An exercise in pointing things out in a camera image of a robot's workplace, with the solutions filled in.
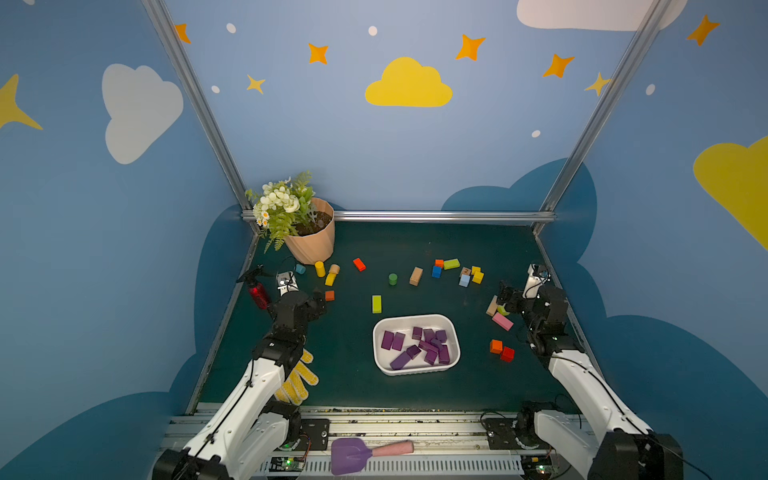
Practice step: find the pink brick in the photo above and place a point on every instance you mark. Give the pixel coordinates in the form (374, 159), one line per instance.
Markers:
(502, 321)

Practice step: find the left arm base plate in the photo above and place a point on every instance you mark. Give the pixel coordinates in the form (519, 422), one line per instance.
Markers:
(310, 434)

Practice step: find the tan brick right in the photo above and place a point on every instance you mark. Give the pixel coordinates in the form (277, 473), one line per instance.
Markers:
(493, 307)

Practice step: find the tan wooden brick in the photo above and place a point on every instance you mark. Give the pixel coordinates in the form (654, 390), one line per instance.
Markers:
(416, 276)

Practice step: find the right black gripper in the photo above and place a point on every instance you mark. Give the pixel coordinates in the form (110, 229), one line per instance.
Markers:
(513, 294)

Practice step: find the purple brick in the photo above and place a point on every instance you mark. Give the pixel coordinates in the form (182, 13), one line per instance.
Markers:
(387, 340)
(398, 341)
(428, 346)
(400, 361)

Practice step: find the purple toy shovel pink handle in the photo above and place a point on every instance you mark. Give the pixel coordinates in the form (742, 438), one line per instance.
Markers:
(350, 455)

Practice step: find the red spray bottle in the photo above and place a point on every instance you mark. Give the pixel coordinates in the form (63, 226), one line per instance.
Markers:
(255, 288)

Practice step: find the yellow work glove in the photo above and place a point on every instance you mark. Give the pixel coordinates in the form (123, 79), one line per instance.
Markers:
(295, 389)

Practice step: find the white plastic storage bin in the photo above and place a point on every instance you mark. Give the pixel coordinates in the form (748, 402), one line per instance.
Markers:
(415, 344)

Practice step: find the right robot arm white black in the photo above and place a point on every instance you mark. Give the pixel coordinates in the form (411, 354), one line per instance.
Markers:
(611, 441)

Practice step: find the potted plant terracotta pot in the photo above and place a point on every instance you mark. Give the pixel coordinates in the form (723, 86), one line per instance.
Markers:
(288, 213)

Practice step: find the yellow cylinder block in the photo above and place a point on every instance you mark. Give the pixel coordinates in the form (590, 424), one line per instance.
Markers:
(320, 269)

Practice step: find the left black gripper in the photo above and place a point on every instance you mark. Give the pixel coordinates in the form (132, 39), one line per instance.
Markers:
(264, 281)

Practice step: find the orange cube right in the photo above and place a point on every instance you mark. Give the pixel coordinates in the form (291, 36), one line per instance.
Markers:
(496, 347)

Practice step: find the yellow notched block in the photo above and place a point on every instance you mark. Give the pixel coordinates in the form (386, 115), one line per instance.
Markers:
(477, 275)

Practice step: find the red cube right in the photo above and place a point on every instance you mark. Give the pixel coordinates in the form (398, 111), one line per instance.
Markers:
(507, 354)

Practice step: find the red orange brick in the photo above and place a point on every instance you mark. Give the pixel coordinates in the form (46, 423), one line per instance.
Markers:
(359, 264)

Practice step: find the dark purple block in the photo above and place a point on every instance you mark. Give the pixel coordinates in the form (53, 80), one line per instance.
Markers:
(413, 351)

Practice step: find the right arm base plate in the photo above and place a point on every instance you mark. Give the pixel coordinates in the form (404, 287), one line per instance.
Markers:
(504, 434)

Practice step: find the lime green flat brick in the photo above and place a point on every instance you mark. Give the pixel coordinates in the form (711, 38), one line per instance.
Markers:
(451, 264)

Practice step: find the lime green tall brick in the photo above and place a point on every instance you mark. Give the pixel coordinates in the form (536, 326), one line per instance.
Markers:
(376, 304)

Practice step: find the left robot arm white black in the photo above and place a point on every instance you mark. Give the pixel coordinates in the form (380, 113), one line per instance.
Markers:
(252, 422)

